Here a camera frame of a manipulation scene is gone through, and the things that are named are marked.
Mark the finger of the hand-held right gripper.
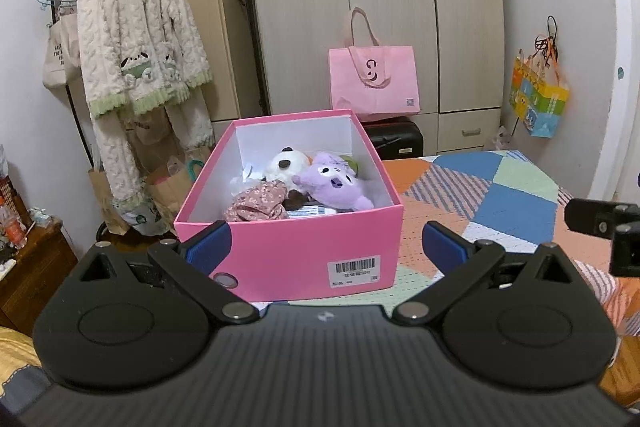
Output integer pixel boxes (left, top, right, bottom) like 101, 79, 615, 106
609, 222, 640, 279
565, 198, 640, 238

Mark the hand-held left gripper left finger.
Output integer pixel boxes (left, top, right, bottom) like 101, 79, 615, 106
75, 219, 261, 326

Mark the pink cardboard box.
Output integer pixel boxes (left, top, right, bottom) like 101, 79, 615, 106
173, 109, 405, 304

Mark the black suitcase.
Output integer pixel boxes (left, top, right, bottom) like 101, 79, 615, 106
364, 116, 425, 160

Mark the black clothes rack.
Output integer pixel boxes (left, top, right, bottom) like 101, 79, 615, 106
50, 0, 156, 243

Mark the beige canvas tote bag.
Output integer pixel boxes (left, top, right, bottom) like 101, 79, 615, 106
42, 0, 81, 90

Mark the pink tote bag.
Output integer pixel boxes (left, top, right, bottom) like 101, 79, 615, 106
328, 7, 421, 122

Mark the plush dog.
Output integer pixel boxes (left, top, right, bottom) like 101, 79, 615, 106
223, 147, 312, 223

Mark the brown paper bag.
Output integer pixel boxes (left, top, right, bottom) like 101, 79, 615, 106
91, 87, 216, 228

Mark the white printed tissue pack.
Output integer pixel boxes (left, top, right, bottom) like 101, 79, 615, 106
286, 203, 341, 220

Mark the kraft paper bag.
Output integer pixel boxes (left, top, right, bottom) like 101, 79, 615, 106
89, 167, 132, 236
145, 159, 208, 230

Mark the white mesh bath sponge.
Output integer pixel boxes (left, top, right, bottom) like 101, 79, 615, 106
231, 162, 268, 195

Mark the red labelled bottle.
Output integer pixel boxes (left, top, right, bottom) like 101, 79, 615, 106
0, 202, 26, 250

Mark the cream fleece jacket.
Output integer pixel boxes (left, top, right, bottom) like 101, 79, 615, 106
76, 0, 212, 116

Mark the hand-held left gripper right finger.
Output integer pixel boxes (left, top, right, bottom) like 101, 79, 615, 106
392, 221, 576, 326

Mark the yellow bed sheet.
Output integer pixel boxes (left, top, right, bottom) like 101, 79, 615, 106
0, 326, 46, 388

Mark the purple plush toy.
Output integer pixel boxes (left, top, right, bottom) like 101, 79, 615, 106
292, 151, 375, 212

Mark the wooden nightstand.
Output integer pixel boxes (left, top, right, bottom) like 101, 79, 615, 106
0, 187, 78, 333

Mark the colourful gift bag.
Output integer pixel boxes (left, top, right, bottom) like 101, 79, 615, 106
509, 14, 571, 139

